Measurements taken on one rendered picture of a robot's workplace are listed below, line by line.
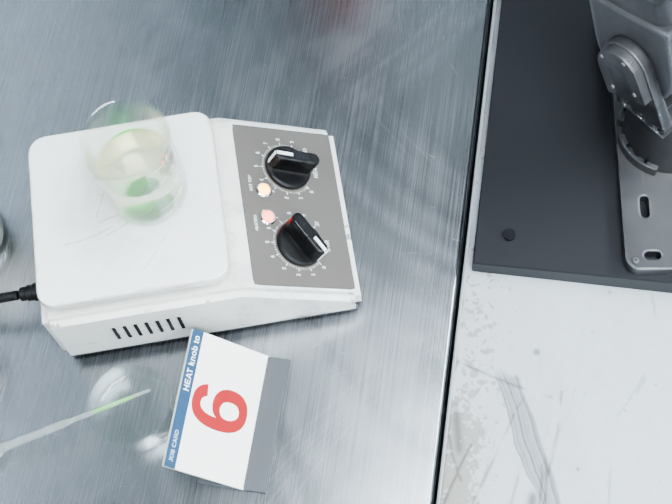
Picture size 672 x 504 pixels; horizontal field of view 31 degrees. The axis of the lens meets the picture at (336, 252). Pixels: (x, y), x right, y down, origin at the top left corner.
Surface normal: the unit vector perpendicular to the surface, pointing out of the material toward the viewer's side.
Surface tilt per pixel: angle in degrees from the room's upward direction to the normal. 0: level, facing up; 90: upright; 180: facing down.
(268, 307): 90
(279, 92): 0
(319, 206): 30
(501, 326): 0
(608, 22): 92
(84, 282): 0
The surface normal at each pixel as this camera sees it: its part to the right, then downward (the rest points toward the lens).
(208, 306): 0.15, 0.90
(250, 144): 0.44, -0.43
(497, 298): -0.06, -0.40
